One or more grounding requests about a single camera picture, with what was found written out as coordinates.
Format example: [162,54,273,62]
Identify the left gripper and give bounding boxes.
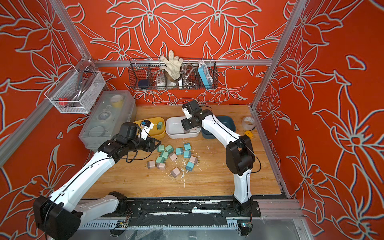
[128,134,162,153]

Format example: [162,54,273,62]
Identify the green plug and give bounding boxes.
[161,151,170,160]
[165,145,174,154]
[156,157,166,165]
[157,145,165,152]
[157,121,164,130]

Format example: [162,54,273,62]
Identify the pink plug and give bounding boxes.
[171,168,181,178]
[147,161,156,169]
[169,153,178,162]
[157,163,166,170]
[190,156,198,165]

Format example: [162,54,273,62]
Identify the blue plug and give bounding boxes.
[186,161,195,172]
[183,151,192,159]
[175,148,184,156]
[184,143,192,151]

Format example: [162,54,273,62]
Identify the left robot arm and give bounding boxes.
[33,120,161,240]

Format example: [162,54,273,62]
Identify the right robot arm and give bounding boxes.
[181,100,258,214]

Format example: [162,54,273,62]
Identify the yellow storage box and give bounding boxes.
[133,116,167,140]

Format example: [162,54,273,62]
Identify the white storage box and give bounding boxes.
[166,117,201,139]

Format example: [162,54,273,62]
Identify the dark blue storage box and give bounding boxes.
[202,116,236,139]

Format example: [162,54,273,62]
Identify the light blue box in basket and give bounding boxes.
[198,60,214,89]

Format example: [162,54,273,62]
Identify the clear plastic lidded container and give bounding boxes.
[79,91,137,152]

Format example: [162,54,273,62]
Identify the white power strip in basket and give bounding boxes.
[156,74,166,90]

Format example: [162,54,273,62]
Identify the white rubber glove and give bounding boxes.
[159,50,184,81]

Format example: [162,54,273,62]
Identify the clear tape roll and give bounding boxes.
[242,116,256,131]

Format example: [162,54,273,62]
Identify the yellow tape measure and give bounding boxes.
[244,130,254,139]

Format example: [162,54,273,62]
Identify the red object in basket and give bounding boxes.
[59,98,70,106]

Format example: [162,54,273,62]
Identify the black wire basket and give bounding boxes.
[128,56,219,91]

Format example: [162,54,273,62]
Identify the white wire basket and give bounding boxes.
[44,67,106,114]

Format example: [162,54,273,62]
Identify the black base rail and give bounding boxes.
[102,196,261,229]

